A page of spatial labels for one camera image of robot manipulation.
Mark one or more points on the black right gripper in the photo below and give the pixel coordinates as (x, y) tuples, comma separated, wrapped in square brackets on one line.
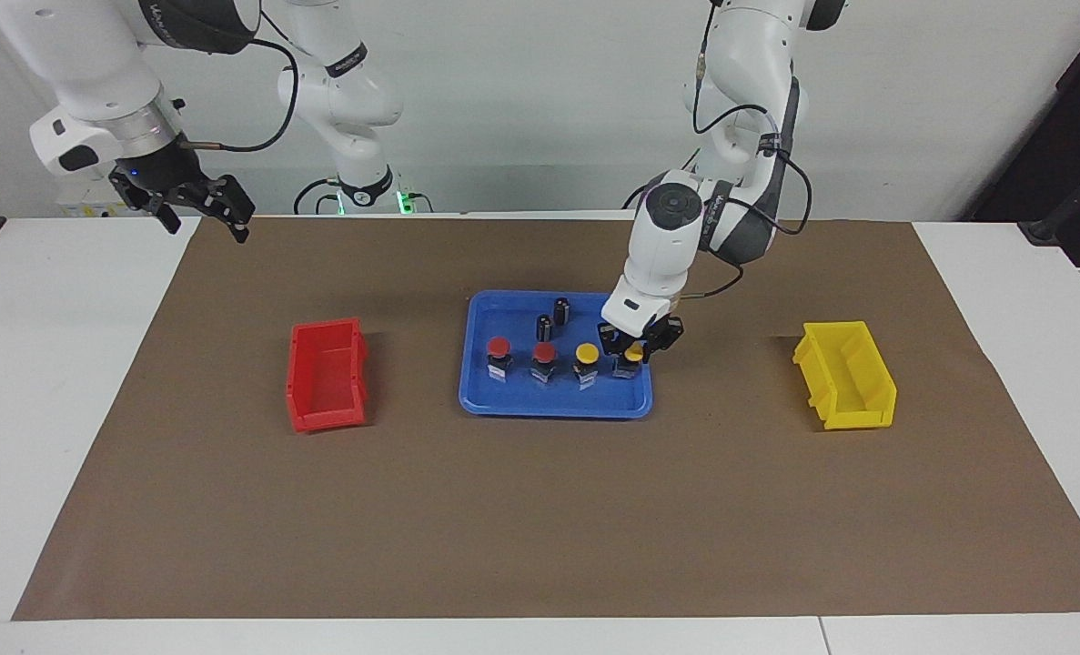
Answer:
[(176, 182)]

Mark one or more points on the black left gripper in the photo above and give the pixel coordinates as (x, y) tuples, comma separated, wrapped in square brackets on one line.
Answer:
[(660, 331)]

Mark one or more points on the yellow push button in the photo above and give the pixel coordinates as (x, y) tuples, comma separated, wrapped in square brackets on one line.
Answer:
[(587, 351), (629, 369)]

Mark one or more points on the red push button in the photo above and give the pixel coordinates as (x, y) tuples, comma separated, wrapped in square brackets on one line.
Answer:
[(499, 346), (544, 352)]

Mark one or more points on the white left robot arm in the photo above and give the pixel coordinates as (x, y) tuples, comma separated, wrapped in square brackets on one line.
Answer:
[(676, 227)]

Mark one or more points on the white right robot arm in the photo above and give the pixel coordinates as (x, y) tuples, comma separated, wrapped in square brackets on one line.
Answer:
[(85, 64)]

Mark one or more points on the blue plastic tray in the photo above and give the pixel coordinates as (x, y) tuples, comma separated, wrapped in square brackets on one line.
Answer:
[(521, 400)]

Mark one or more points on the brown paper table mat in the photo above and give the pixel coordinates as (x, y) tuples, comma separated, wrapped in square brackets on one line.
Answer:
[(540, 509)]

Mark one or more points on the red plastic bin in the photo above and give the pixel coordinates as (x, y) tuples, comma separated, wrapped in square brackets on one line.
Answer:
[(321, 382)]

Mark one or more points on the yellow plastic bin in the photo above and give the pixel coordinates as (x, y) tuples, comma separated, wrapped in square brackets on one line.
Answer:
[(853, 377)]

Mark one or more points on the black cylindrical knob switch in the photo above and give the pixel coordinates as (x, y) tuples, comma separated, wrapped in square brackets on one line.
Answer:
[(562, 310), (545, 328)]

